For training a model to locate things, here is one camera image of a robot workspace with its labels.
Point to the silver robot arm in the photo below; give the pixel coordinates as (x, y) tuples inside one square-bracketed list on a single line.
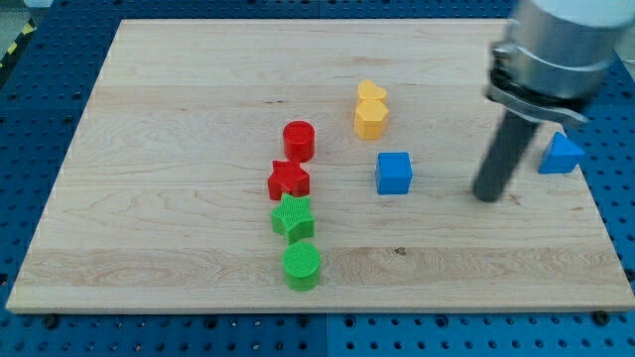
[(554, 56)]

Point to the blue cube block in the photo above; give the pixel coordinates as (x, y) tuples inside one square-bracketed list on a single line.
[(393, 174)]

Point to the blue triangle block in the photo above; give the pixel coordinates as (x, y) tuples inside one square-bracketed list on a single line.
[(561, 156)]

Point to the red star block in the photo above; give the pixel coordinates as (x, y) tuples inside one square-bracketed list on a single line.
[(290, 178)]

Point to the green star block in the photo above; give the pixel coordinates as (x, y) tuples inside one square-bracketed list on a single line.
[(293, 218)]

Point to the red cylinder block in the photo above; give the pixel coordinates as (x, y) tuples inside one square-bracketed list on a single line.
[(299, 140)]

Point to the yellow hexagon block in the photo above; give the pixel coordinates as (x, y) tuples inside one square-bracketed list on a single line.
[(370, 119)]

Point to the green cylinder block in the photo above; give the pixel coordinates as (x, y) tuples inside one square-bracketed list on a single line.
[(301, 263)]

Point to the light wooden board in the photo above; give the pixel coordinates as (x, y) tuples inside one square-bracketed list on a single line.
[(162, 202)]

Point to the yellow heart block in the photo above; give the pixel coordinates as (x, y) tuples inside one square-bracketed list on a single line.
[(368, 90)]

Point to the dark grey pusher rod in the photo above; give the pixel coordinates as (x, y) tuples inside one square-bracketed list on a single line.
[(512, 138)]

